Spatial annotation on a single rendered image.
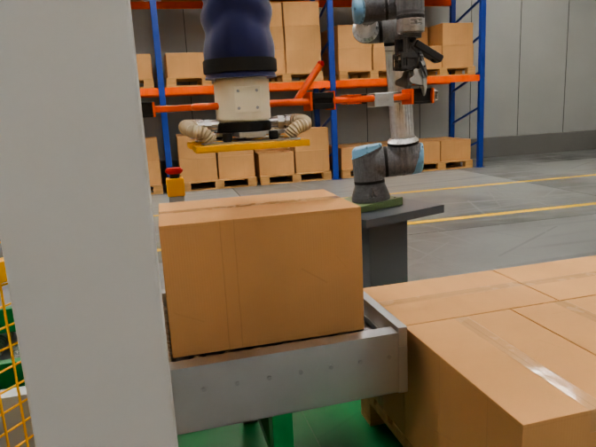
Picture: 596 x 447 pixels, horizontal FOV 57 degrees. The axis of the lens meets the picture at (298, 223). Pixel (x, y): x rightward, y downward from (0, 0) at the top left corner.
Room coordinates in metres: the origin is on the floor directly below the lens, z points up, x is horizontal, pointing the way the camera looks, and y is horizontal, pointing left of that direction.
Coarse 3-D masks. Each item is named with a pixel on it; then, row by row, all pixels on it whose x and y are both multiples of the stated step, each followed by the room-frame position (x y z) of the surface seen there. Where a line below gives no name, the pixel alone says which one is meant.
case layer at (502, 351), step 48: (384, 288) 2.04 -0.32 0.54; (432, 288) 2.01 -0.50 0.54; (480, 288) 1.98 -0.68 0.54; (528, 288) 1.95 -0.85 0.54; (576, 288) 1.93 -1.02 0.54; (432, 336) 1.58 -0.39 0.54; (480, 336) 1.56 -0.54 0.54; (528, 336) 1.54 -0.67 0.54; (576, 336) 1.52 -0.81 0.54; (432, 384) 1.48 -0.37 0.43; (480, 384) 1.27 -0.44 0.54; (528, 384) 1.26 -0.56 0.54; (576, 384) 1.25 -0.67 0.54; (432, 432) 1.48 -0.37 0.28; (480, 432) 1.25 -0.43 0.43; (528, 432) 1.09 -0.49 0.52; (576, 432) 1.13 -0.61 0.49
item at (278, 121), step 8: (200, 120) 1.71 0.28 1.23; (208, 120) 1.71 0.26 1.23; (216, 120) 1.73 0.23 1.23; (272, 120) 1.76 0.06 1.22; (280, 120) 1.77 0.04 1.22; (288, 120) 1.77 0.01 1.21; (208, 128) 1.71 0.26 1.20; (216, 128) 1.72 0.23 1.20; (216, 136) 1.72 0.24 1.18; (232, 136) 1.73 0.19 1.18; (240, 136) 1.62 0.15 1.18; (248, 136) 1.63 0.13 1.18; (256, 136) 1.64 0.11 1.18; (264, 136) 1.64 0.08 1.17
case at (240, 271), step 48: (288, 192) 1.98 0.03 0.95; (192, 240) 1.52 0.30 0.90; (240, 240) 1.55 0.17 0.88; (288, 240) 1.59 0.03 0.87; (336, 240) 1.62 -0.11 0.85; (192, 288) 1.52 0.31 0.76; (240, 288) 1.55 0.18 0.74; (288, 288) 1.59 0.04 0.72; (336, 288) 1.62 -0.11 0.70; (192, 336) 1.52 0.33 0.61; (240, 336) 1.55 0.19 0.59; (288, 336) 1.58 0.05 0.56
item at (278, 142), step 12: (276, 132) 1.67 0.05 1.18; (204, 144) 1.59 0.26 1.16; (216, 144) 1.60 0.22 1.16; (228, 144) 1.61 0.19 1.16; (240, 144) 1.61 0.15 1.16; (252, 144) 1.61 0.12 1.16; (264, 144) 1.62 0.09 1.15; (276, 144) 1.63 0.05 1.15; (288, 144) 1.64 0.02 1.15; (300, 144) 1.65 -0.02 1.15
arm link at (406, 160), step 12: (384, 24) 2.55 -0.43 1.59; (384, 36) 2.56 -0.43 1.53; (396, 72) 2.58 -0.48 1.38; (396, 108) 2.60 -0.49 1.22; (408, 108) 2.60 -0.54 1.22; (396, 120) 2.61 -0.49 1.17; (408, 120) 2.61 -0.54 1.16; (396, 132) 2.62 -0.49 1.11; (408, 132) 2.61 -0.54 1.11; (396, 144) 2.61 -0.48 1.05; (408, 144) 2.60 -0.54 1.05; (420, 144) 2.64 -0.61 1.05; (396, 156) 2.62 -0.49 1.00; (408, 156) 2.61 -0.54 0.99; (420, 156) 2.60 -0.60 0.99; (396, 168) 2.62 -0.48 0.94; (408, 168) 2.62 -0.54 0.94; (420, 168) 2.62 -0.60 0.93
